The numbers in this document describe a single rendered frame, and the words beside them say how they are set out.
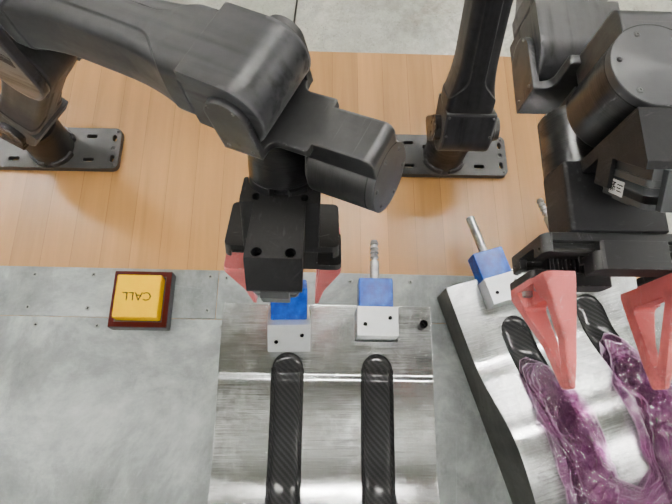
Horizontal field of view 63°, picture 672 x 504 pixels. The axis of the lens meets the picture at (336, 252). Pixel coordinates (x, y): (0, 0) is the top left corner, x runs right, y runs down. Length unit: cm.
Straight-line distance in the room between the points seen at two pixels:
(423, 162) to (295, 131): 48
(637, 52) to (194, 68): 27
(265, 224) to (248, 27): 14
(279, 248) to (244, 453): 33
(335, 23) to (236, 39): 171
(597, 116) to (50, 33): 40
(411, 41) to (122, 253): 147
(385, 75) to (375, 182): 58
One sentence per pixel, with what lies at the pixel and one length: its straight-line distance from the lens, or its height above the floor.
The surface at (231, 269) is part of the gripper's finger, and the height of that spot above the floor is 108.
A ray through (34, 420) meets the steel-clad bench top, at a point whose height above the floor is 80.
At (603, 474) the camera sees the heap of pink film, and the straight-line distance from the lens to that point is 73.
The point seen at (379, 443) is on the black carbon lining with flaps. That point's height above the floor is 88.
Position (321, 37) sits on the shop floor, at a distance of 205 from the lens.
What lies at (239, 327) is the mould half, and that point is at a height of 89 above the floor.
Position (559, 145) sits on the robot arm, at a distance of 44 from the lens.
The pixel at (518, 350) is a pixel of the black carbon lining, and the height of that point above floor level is 85.
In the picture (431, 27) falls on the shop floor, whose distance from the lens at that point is 213.
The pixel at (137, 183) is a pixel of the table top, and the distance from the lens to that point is 89.
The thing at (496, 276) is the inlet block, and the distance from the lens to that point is 75.
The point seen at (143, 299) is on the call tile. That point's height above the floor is 84.
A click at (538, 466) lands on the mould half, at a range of 71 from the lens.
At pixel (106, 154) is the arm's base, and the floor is 81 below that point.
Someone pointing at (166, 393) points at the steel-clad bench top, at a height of 80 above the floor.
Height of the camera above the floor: 156
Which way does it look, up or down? 71 degrees down
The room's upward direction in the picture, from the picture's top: 8 degrees clockwise
